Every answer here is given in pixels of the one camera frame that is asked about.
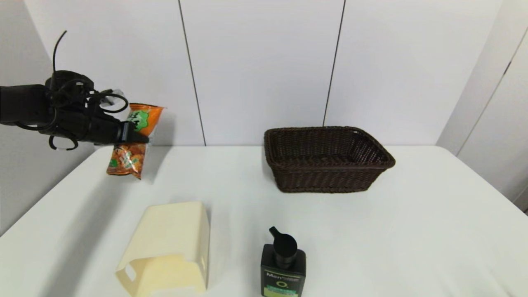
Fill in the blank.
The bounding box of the orange cookie snack bag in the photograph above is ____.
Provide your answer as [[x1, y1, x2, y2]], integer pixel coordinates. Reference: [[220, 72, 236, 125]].
[[106, 103, 166, 180]]

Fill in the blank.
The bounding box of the cream plastic container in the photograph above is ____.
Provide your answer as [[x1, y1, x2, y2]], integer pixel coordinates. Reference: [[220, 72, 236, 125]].
[[115, 201, 211, 297]]

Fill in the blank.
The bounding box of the dark brown wicker basket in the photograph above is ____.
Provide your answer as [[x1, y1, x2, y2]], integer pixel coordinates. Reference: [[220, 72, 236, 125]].
[[264, 126, 396, 194]]

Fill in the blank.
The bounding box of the black pump bottle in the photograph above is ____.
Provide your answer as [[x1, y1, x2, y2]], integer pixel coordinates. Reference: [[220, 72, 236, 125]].
[[260, 226, 307, 297]]

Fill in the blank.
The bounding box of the black camera cable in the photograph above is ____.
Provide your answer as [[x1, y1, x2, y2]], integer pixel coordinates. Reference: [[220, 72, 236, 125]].
[[87, 92, 129, 114]]

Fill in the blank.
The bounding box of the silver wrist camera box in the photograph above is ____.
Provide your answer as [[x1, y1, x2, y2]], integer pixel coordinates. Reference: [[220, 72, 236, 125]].
[[99, 89, 125, 108]]

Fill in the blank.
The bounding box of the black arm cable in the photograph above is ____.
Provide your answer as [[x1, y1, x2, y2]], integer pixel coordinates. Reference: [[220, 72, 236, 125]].
[[16, 30, 96, 151]]

